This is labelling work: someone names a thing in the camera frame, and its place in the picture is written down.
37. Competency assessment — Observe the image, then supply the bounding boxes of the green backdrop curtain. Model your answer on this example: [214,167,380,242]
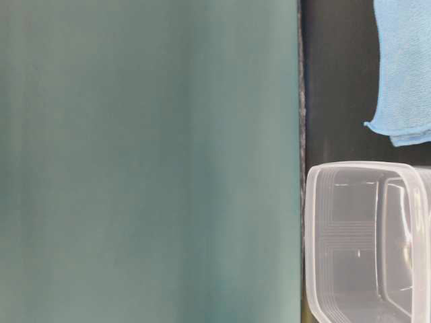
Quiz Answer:
[1,1,301,322]

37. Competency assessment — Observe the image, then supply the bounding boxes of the clear plastic container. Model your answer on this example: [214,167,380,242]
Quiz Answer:
[304,161,430,322]

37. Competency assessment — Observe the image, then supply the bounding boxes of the blue folded towel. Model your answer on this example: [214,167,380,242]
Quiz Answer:
[365,1,430,147]

